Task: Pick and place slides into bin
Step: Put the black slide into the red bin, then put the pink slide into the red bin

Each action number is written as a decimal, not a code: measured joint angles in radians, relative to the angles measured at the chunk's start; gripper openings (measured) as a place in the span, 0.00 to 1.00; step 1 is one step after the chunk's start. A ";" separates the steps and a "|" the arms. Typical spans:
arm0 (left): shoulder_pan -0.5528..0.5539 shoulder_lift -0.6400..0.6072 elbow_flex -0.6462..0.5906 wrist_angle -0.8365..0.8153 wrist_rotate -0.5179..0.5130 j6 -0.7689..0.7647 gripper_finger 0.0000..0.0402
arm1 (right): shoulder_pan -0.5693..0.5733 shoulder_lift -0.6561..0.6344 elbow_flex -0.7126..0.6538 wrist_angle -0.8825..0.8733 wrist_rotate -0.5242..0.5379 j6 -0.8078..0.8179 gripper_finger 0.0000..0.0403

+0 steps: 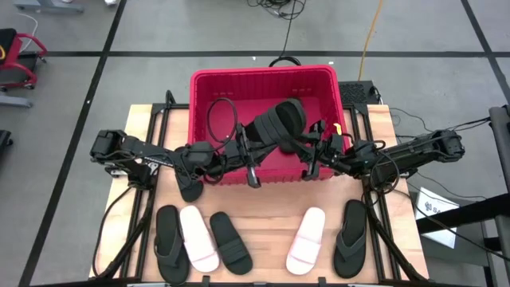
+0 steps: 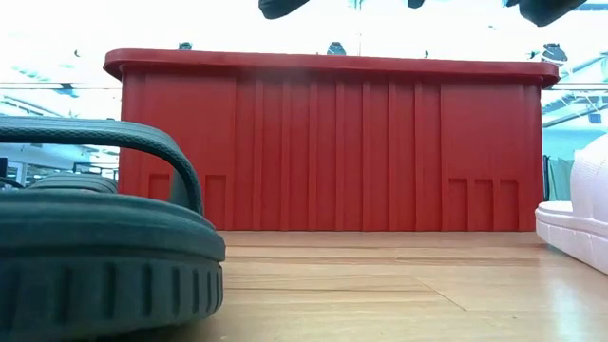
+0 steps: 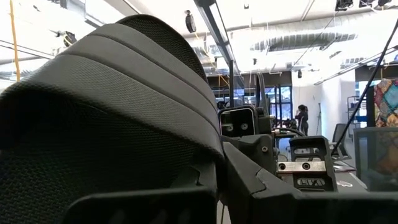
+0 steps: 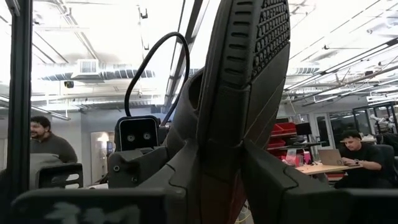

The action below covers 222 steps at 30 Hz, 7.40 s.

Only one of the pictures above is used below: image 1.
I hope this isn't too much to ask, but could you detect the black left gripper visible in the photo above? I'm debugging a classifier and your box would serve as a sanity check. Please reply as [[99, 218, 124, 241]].
[[221, 123, 284, 189]]

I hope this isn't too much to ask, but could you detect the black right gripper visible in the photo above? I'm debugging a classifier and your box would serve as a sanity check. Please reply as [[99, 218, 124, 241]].
[[294, 119, 351, 181]]

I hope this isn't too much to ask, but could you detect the white slide sandal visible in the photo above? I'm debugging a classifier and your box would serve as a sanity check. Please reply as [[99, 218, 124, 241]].
[[178, 205, 221, 274], [285, 206, 327, 276]]

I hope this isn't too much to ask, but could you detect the black flip-flop sandal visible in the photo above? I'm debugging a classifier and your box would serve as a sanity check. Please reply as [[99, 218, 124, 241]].
[[333, 199, 368, 279], [154, 204, 191, 286]]

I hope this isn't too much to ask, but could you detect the red plastic bin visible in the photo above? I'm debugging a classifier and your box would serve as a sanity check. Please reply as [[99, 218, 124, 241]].
[[186, 65, 351, 188]]

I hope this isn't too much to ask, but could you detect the black vented box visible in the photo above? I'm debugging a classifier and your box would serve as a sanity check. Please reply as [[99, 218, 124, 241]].
[[337, 81, 379, 107]]

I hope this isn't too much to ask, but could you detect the white printed sheet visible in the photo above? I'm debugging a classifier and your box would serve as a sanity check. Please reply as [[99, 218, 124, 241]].
[[414, 187, 461, 249]]

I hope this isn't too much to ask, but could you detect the dark grey panel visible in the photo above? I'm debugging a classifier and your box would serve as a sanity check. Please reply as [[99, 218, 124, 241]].
[[488, 104, 510, 192]]

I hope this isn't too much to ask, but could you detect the grey table foot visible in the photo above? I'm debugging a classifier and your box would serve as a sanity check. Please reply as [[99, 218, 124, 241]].
[[14, 0, 85, 15], [0, 92, 33, 109]]

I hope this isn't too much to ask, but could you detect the red rolling cart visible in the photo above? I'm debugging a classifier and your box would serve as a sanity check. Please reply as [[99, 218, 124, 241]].
[[0, 27, 49, 91]]

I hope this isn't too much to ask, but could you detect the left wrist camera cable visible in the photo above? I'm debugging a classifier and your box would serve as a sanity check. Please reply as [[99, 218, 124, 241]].
[[206, 96, 239, 145]]

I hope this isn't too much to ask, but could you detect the black aluminium rig frame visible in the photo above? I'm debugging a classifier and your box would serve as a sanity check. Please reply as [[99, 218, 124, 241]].
[[342, 102, 430, 282], [90, 89, 190, 281]]

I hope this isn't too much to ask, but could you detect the black floor cable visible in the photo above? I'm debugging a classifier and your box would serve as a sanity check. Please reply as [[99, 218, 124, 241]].
[[267, 0, 304, 69]]

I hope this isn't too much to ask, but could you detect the yellow hanging cable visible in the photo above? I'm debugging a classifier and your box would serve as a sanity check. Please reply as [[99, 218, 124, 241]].
[[357, 0, 386, 81]]

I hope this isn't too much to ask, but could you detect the black cable bundle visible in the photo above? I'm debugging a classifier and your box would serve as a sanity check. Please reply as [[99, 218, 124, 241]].
[[245, 0, 308, 21]]

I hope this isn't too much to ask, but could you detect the black table frame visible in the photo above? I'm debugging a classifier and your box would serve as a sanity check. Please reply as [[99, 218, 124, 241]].
[[415, 192, 510, 287]]

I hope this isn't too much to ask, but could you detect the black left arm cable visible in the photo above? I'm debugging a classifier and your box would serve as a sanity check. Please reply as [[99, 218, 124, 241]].
[[92, 186, 135, 279]]

